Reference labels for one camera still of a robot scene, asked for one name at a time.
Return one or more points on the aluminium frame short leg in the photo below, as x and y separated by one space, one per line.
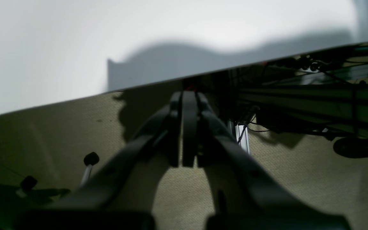
241 134

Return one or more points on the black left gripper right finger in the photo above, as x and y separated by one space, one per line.
245 196

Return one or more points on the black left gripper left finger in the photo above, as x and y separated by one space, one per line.
121 195

